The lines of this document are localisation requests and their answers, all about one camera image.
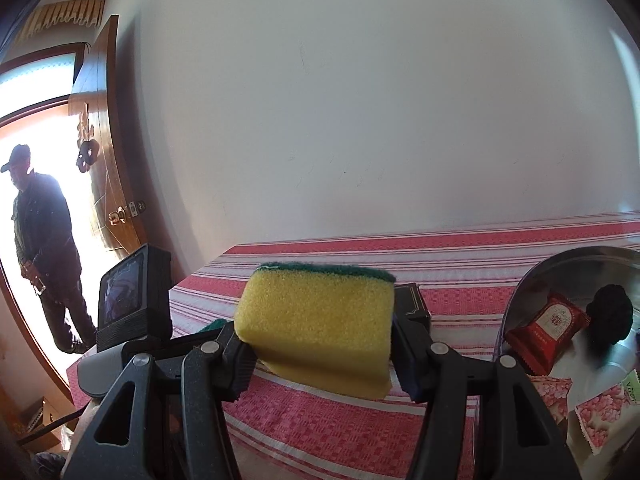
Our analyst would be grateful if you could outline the green yellow sponge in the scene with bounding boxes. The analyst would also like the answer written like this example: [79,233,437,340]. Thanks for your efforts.
[234,262,396,400]
[198,318,231,336]

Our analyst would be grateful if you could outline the cream pink snack packet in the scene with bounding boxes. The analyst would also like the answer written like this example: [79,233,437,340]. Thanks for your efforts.
[575,385,637,455]

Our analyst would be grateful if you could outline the red snack packet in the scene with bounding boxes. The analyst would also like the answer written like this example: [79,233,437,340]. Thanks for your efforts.
[504,292,590,376]

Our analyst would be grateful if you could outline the black yarn ball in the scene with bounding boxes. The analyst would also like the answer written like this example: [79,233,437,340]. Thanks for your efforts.
[586,284,634,356]

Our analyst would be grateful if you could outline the black gold gift box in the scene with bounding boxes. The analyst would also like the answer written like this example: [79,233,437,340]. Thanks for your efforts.
[394,283,432,333]

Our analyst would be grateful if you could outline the blue round metal tin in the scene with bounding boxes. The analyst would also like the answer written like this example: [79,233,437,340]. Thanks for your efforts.
[495,246,639,479]

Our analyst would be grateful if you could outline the white snack packet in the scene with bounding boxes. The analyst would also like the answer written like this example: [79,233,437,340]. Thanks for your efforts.
[528,376,573,425]

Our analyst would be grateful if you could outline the green tissue pack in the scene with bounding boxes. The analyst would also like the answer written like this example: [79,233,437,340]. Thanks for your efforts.
[620,370,640,405]

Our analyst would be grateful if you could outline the brass door knob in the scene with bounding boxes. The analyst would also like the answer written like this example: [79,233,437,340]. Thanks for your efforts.
[107,200,146,226]

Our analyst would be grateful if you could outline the person in dark clothes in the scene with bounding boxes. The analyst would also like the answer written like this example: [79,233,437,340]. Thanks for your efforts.
[1,144,96,354]

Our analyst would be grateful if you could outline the red white striped tablecloth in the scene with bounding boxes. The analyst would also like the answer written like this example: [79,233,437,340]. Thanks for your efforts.
[67,211,640,480]

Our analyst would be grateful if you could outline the wooden door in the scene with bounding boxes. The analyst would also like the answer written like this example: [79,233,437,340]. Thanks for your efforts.
[68,15,146,258]

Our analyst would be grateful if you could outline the door hanging ornament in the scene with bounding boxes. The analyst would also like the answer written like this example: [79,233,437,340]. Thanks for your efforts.
[76,102,101,174]

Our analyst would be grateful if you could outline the yellow curtain valance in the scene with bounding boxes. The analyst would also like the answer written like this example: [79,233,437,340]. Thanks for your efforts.
[16,0,106,42]

